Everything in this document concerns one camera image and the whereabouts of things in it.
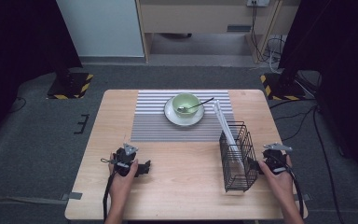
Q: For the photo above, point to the person's left hand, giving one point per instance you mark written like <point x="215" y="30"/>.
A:
<point x="122" y="185"/>

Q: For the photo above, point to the green bowl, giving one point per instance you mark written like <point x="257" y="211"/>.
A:
<point x="186" y="101"/>

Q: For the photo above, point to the dark curtain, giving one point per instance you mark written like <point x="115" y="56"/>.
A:
<point x="338" y="46"/>
<point x="15" y="46"/>

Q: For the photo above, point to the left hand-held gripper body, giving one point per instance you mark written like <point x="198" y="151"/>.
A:
<point x="123" y="161"/>

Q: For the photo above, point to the white wall socket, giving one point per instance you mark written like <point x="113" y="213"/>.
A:
<point x="258" y="2"/>

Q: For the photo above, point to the grey tape strip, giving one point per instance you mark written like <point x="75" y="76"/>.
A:
<point x="73" y="196"/>
<point x="306" y="197"/>

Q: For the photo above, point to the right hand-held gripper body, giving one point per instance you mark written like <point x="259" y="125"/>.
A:
<point x="276" y="161"/>

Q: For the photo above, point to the white plate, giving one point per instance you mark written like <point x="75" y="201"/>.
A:
<point x="183" y="120"/>

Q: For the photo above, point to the person's right hand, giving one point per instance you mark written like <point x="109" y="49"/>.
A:
<point x="281" y="185"/>

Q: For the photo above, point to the white chopstick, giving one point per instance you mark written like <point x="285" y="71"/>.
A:
<point x="226" y="124"/>
<point x="222" y="124"/>

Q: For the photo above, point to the light wooden desk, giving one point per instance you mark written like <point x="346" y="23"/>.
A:
<point x="199" y="17"/>

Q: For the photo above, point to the grey striped placemat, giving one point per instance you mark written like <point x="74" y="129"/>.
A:
<point x="152" y="124"/>

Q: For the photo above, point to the grey label on desk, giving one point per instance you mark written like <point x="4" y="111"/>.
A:
<point x="238" y="28"/>

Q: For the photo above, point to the black stand base striped edges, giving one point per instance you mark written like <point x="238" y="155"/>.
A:
<point x="70" y="87"/>
<point x="281" y="88"/>

